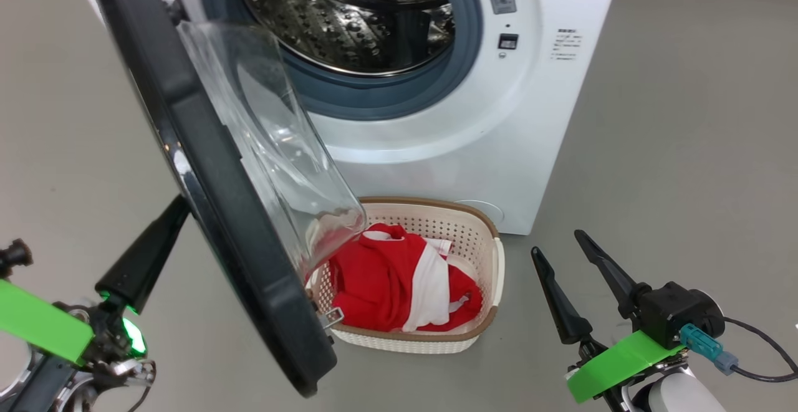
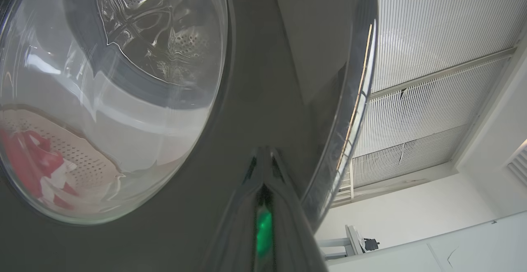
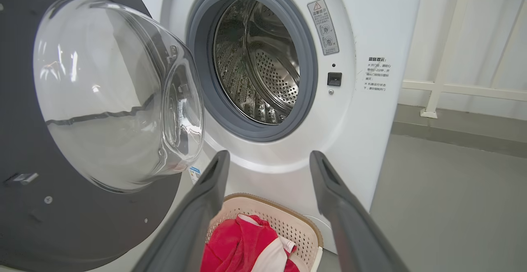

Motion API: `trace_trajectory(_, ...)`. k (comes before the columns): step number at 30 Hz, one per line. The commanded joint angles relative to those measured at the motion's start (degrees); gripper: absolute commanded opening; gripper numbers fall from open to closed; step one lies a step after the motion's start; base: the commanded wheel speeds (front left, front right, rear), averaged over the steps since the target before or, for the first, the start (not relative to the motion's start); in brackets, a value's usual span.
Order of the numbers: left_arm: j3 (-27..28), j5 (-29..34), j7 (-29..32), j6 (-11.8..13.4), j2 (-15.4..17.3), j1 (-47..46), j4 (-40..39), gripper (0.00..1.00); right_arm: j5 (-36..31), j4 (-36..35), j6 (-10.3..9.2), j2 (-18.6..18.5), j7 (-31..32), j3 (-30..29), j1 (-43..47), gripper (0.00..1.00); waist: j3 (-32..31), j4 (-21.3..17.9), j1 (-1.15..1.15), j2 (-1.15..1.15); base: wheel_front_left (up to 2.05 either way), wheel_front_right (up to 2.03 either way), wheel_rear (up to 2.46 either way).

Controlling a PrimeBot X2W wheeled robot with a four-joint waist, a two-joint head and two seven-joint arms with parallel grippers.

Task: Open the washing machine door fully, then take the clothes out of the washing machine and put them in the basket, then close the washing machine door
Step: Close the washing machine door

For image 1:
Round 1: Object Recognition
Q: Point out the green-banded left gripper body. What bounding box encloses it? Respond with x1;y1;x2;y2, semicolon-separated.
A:
0;279;156;394

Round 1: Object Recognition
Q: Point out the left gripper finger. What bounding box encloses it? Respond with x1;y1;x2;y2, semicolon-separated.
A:
95;195;191;315

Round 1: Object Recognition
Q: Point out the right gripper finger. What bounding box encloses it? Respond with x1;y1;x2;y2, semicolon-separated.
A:
574;230;652;320
531;247;594;345

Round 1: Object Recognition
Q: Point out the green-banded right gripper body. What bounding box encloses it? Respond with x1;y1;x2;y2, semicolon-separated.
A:
566;330;686;404

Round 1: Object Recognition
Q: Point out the black glass washing machine door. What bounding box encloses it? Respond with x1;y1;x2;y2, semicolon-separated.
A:
84;0;368;398

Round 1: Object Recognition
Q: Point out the red white garment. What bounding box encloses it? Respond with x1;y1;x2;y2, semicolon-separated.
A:
329;223;484;333

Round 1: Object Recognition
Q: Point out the cream perforated laundry basket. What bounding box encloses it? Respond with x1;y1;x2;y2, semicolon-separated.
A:
305;196;505;355

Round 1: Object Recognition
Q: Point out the white front-load washing machine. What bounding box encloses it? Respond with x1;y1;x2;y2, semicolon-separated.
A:
65;0;624;236

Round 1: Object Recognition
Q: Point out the grey rubber door gasket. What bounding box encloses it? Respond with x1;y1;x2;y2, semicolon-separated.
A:
199;0;484;121

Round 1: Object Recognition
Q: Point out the round white filter cover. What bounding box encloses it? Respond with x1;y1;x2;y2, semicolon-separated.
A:
454;199;504;226

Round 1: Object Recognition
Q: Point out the printed text sticker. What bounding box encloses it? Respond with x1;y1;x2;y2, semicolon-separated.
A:
550;27;585;62

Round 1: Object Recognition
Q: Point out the steel washer drum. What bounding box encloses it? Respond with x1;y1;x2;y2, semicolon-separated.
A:
234;0;456;77

